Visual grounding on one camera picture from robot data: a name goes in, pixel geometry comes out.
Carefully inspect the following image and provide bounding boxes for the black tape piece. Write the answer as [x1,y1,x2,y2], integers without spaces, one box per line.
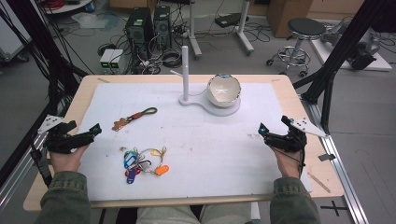
[318,152,337,162]

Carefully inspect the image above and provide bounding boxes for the grey machine on platform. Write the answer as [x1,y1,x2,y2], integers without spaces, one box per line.
[320,21,381,71]

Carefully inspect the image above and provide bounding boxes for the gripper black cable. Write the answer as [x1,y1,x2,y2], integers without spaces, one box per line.
[275,147,306,179]
[29,143,54,189]

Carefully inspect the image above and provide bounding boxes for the aluminium rail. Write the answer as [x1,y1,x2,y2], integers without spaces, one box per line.
[0,124,54,213]
[299,92,371,224]

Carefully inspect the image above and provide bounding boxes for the thin wooden stick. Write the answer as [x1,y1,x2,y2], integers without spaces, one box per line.
[306,171,332,194]

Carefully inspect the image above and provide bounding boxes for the tangle of floor cables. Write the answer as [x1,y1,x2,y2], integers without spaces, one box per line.
[136,43,184,76]

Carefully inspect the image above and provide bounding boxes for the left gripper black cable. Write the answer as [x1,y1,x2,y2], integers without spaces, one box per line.
[29,143,54,189]

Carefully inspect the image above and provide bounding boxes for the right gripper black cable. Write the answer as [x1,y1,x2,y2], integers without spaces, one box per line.
[275,147,306,179]

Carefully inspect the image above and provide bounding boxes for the black flat device on floor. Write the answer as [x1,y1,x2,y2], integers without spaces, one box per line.
[214,12,250,28]

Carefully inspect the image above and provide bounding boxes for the key bunch with coloured tags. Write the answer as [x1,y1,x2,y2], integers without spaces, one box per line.
[119,146,171,185]

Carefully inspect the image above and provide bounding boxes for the white ceramic bowl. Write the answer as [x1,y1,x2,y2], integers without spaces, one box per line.
[206,73,243,108]

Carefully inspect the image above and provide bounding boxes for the white key stand with post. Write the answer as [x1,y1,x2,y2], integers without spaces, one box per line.
[169,45,242,118]

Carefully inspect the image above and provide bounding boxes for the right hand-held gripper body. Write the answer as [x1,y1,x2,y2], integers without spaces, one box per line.
[264,115,329,154]

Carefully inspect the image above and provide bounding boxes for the person's right hand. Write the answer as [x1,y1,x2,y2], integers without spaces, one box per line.
[270,145,305,179]

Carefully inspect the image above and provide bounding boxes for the person's legs in light trousers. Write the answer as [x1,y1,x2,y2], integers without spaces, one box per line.
[135,203,254,224]

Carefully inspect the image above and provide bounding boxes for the white table mat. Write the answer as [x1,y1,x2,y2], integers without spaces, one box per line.
[76,81,313,203]

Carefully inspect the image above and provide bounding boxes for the black round stool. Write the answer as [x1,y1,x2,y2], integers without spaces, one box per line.
[265,17,327,78]

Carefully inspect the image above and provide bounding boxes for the slim black computer tower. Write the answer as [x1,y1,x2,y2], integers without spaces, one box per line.
[153,5,173,49]

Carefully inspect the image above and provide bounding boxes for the large black computer tower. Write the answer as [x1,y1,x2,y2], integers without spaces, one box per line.
[125,7,155,62]

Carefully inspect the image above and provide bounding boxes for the black metal frame with cables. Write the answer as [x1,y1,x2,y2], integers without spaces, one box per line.
[0,0,90,188]

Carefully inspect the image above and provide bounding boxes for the brown leather strap keychain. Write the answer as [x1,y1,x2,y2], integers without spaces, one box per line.
[111,106,159,133]

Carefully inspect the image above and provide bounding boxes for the clear plastic sheet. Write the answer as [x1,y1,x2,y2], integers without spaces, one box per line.
[70,12,110,31]

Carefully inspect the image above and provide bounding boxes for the person's left hand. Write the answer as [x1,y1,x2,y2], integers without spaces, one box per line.
[49,144,91,175]

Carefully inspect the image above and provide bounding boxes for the white floor platform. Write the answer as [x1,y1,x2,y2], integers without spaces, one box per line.
[310,29,393,73]

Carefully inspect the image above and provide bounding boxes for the white power supply box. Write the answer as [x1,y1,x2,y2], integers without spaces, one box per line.
[109,49,125,70]
[99,49,116,70]

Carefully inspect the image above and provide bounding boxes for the white round table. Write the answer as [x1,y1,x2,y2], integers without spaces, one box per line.
[42,0,94,15]

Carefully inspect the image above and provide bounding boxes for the black metal frame strut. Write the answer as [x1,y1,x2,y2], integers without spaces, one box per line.
[292,0,396,135]

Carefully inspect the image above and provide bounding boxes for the white board panel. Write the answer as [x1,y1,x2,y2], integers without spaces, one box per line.
[0,0,33,62]

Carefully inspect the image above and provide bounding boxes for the brown cardboard box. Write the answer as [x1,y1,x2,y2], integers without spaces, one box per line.
[266,0,315,39]

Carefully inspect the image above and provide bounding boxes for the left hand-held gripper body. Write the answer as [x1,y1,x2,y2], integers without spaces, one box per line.
[36,114,95,155]

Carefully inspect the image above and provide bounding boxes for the white metal stand leg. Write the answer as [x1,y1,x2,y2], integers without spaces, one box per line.
[186,0,204,61]
[235,0,255,56]

